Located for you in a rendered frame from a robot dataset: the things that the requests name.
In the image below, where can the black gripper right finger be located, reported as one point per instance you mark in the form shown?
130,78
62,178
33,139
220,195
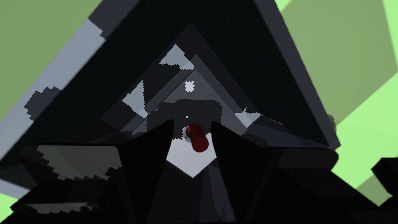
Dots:
247,167

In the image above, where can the dark red peg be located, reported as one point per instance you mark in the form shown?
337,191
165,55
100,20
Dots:
198,139

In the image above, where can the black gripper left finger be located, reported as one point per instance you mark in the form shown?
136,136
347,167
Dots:
136,166

